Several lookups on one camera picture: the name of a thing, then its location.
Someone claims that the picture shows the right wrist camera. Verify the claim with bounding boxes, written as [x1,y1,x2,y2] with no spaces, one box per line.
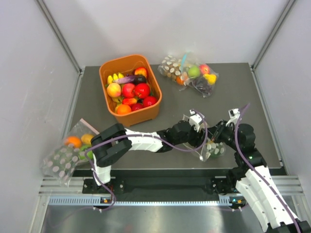
[226,108,241,127]

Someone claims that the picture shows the left zip bag with fruit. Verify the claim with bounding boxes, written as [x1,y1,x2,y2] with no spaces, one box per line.
[42,119,99,186]

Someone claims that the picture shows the peach in bin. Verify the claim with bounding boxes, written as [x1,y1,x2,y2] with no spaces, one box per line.
[106,83,122,98]

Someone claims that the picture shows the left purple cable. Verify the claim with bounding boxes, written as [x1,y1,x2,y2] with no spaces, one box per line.
[85,109,209,211]

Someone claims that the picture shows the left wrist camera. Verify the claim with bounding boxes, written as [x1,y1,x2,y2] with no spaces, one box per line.
[188,109,207,132]

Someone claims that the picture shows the orange plastic bin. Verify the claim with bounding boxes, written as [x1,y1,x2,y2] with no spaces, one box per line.
[99,54,162,127]

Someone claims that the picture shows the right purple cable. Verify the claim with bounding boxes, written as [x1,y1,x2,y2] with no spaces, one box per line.
[234,103,302,233]

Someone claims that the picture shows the green fruit in left bag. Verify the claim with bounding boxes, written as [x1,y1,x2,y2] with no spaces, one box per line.
[79,144,93,160]

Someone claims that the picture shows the orange in left bag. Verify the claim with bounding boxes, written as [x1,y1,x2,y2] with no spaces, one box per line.
[64,136,82,149]

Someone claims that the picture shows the green fake apple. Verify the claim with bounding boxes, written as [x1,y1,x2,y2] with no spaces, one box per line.
[188,65,201,78]

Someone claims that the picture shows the clear bag with fruit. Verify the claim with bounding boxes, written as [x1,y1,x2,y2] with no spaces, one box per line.
[180,52,219,98]

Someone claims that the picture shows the fake eggplant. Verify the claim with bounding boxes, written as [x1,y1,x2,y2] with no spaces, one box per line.
[113,75,147,85]

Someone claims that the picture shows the purple cable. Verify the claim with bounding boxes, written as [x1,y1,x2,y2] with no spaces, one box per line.
[85,109,209,211]
[234,103,302,233]

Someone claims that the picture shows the yellow fruit in left bag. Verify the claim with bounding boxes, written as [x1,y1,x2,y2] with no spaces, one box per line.
[81,133,94,145]

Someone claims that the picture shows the red apple in bag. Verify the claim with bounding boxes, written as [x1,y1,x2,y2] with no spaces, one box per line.
[199,64,210,75]

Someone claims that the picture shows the grey cable duct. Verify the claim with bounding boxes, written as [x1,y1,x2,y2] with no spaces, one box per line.
[48,196,246,207]

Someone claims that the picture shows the polka dot zip bag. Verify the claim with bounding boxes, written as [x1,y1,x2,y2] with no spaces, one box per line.
[182,115,226,162]

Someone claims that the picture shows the red yellow apple in bin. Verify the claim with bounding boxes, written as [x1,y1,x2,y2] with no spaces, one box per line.
[134,67,148,78]

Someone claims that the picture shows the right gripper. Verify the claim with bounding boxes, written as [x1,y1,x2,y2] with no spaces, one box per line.
[205,119,241,151]

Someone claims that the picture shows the orange in bin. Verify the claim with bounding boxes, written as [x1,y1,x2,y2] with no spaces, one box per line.
[117,104,132,115]

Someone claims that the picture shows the brown polka dot bag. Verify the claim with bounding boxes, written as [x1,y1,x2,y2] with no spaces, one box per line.
[157,55,184,85]

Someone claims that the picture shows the dark red fruit in bin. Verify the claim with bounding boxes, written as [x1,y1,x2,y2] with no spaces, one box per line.
[142,96,157,107]

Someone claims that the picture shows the yellow fake pear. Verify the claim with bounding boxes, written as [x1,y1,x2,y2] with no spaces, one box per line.
[203,74,217,85]

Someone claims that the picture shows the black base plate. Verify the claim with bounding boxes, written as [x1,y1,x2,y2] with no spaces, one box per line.
[83,168,239,195]

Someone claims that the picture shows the fake banana bunch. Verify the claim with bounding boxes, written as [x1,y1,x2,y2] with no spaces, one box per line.
[107,73,124,84]

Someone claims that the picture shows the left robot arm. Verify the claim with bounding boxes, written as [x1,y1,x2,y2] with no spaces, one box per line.
[91,119,207,193]

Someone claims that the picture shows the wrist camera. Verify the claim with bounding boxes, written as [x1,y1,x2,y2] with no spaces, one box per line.
[226,108,241,127]
[188,109,207,132]

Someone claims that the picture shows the red fake apple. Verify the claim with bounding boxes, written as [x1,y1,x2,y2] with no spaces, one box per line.
[135,83,151,99]

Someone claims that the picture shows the purple fake grapes in bag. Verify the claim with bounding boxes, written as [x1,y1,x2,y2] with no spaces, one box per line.
[192,77,213,96]

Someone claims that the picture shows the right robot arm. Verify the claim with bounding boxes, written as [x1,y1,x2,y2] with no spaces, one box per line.
[208,120,311,233]

